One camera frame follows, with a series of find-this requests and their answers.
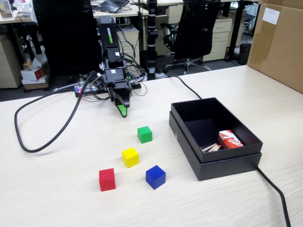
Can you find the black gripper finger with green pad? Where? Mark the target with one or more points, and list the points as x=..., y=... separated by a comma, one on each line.
x=122, y=111

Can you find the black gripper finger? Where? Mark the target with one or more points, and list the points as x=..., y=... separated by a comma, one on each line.
x=123, y=95

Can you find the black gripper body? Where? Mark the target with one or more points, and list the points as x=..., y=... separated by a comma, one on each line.
x=114, y=76

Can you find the green cube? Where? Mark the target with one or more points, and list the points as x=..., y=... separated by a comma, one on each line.
x=145, y=134

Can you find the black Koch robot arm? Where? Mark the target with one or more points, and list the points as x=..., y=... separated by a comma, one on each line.
x=107, y=35

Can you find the yellow cube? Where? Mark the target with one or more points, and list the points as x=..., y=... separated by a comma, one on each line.
x=130, y=158

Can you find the red cube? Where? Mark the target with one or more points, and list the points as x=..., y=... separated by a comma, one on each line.
x=107, y=180

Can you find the blue cube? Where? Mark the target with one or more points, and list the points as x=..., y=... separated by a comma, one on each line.
x=155, y=177

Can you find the controller circuit board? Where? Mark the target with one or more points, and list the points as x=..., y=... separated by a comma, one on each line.
x=87, y=89

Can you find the beige drawer cabinet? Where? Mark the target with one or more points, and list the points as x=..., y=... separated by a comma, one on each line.
x=220, y=35
x=130, y=45

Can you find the black pole with white rings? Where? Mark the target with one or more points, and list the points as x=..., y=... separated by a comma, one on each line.
x=152, y=47

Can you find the black high-back office chair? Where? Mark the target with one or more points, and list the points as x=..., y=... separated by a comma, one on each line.
x=68, y=35

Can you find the black cardboard box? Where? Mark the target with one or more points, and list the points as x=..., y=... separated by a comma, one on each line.
x=189, y=111

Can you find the beige office desk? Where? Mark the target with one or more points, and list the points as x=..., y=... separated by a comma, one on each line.
x=9, y=20
x=135, y=11

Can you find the black laptop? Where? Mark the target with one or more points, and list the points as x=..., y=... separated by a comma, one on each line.
x=113, y=4

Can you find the open white cardboard box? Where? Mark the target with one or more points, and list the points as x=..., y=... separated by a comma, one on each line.
x=39, y=61

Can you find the white and red carton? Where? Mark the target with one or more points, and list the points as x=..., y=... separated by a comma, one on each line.
x=30, y=74

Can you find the black mesh office chair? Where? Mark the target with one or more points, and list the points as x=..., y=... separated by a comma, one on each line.
x=196, y=30

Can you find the wooden match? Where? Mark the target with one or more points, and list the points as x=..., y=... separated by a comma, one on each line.
x=213, y=148
x=216, y=148
x=209, y=146

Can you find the beige low cabinet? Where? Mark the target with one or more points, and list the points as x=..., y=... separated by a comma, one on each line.
x=9, y=66

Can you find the orange white matchbox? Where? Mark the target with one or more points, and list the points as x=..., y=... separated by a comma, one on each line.
x=230, y=139

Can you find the white small box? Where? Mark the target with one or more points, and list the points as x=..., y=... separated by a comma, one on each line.
x=24, y=7

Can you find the black open box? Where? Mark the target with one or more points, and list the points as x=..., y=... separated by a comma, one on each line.
x=225, y=170

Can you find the black mesh trash bin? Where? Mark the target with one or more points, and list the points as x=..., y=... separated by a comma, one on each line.
x=245, y=54

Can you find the large brown cardboard box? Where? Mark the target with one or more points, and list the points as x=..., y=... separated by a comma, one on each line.
x=279, y=47

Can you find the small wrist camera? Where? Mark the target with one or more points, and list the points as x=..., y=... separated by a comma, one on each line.
x=98, y=82

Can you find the picture frame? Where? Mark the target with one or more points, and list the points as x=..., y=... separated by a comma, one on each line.
x=6, y=9

